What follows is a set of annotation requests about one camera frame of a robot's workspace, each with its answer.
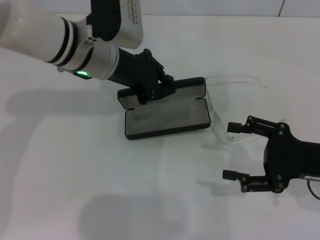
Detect right gripper cable with plug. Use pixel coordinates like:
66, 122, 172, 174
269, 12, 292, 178
303, 174, 320, 201

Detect clear white glasses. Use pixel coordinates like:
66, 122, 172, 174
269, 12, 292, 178
203, 73, 269, 146

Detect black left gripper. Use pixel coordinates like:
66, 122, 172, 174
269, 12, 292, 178
106, 46, 176, 105

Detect black glasses case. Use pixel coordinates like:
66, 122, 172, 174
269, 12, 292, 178
117, 76, 212, 141

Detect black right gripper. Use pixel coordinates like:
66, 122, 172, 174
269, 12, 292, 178
222, 115, 320, 195

